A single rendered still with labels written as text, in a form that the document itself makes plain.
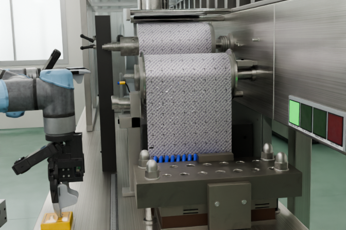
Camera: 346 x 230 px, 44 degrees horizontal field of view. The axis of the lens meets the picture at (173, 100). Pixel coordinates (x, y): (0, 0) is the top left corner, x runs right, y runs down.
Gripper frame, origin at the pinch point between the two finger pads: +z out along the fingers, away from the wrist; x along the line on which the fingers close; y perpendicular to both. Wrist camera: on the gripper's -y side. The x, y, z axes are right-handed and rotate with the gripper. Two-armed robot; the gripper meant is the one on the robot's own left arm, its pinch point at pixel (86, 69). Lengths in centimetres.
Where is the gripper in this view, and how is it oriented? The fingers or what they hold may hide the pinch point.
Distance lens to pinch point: 186.2
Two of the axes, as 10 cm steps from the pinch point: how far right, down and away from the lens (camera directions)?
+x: 3.7, 2.6, -8.9
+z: 9.3, -0.7, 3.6
